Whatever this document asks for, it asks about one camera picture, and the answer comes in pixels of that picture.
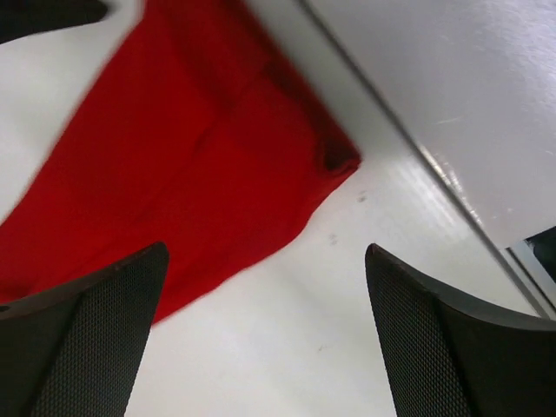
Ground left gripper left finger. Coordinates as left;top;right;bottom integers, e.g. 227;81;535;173
1;242;169;416

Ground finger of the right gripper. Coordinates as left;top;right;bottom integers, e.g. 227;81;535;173
1;0;109;43

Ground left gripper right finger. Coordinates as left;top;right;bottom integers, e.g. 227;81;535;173
365;244;555;417

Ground red t shirt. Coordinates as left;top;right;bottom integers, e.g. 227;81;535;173
1;1;361;320

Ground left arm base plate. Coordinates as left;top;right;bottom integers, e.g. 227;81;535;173
507;227;555;308

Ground aluminium table edge rail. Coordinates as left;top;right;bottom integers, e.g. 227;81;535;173
298;1;555;319

